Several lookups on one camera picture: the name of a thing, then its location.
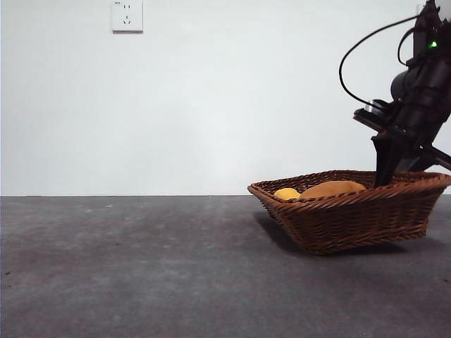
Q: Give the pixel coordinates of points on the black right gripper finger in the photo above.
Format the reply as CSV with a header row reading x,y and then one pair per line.
x,y
428,158
385,158

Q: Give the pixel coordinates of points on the brown potato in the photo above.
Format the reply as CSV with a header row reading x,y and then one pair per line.
x,y
334,189

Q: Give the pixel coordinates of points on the brown wicker basket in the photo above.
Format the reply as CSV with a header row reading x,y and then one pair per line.
x,y
352,225

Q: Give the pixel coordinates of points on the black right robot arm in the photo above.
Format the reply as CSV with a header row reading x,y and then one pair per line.
x,y
423,88

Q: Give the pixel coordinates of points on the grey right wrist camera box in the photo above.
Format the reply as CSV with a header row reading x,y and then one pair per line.
x,y
375,111

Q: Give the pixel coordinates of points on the white wall socket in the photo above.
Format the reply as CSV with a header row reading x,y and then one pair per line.
x,y
127,17

